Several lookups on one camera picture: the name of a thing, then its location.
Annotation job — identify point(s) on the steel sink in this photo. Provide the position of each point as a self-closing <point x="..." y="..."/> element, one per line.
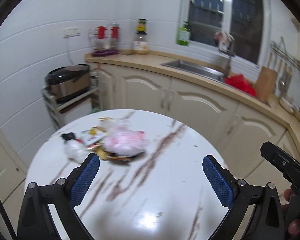
<point x="190" y="67"/>

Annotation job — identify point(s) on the metal utensil rail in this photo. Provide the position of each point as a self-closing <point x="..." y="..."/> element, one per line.
<point x="286" y="53"/>

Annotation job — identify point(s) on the knotted white plastic bag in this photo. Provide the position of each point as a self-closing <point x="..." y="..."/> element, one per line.
<point x="73" y="148"/>

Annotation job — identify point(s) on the large white-lid jar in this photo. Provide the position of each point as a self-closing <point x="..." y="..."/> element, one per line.
<point x="141" y="45"/>

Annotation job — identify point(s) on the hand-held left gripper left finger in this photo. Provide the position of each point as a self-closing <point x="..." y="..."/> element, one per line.
<point x="83" y="180"/>

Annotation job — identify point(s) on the grey storage cart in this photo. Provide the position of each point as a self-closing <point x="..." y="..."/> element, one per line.
<point x="52" y="105"/>

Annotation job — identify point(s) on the black and steel rice cooker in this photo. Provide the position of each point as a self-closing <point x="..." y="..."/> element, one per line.
<point x="67" y="82"/>

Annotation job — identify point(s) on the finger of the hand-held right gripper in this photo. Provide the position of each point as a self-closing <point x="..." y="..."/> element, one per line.
<point x="277" y="157"/>

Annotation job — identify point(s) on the green soap bottle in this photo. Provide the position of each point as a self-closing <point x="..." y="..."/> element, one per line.
<point x="183" y="36"/>

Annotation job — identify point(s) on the row of hanging utensils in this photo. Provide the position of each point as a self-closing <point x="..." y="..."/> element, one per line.
<point x="283" y="77"/>

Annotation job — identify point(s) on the red plastic bag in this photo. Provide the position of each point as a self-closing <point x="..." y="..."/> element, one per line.
<point x="240" y="83"/>

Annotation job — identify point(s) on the brown food lump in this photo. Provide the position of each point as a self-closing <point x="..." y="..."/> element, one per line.
<point x="102" y="154"/>

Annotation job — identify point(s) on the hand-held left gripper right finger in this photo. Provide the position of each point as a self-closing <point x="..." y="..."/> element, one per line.
<point x="218" y="182"/>

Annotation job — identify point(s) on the red chopstick holder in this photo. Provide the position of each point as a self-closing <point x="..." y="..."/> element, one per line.
<point x="100" y="32"/>
<point x="115" y="31"/>

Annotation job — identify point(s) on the steel faucet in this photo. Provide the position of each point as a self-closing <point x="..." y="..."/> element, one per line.
<point x="228" y="62"/>

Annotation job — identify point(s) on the white-framed window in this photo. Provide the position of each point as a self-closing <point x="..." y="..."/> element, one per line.
<point x="210" y="10"/>

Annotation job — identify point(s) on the small black item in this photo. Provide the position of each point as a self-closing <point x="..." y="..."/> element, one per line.
<point x="67" y="136"/>

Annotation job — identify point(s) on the cream panel door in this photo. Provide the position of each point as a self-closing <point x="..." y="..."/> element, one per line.
<point x="2" y="167"/>

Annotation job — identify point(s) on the person's right hand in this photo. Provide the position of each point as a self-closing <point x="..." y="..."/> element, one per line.
<point x="287" y="195"/>

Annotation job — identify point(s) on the white storage box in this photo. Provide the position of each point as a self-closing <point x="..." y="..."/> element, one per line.
<point x="75" y="115"/>

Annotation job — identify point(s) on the white and yellow yeast packet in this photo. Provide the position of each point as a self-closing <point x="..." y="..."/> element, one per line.
<point x="93" y="136"/>

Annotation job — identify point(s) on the purple drip tray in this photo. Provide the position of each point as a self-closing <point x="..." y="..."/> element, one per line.
<point x="105" y="53"/>

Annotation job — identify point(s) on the cream kitchen cabinet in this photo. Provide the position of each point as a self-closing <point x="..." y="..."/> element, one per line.
<point x="202" y="100"/>

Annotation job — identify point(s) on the clear pink plastic bag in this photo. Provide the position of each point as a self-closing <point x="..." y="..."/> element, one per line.
<point x="126" y="142"/>

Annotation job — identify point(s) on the pink white cloth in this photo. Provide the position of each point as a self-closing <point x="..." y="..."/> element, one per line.
<point x="223" y="38"/>

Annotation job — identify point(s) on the wooden cutting board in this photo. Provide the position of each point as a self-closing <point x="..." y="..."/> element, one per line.
<point x="265" y="85"/>

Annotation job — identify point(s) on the white wall socket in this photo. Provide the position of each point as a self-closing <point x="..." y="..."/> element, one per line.
<point x="72" y="32"/>

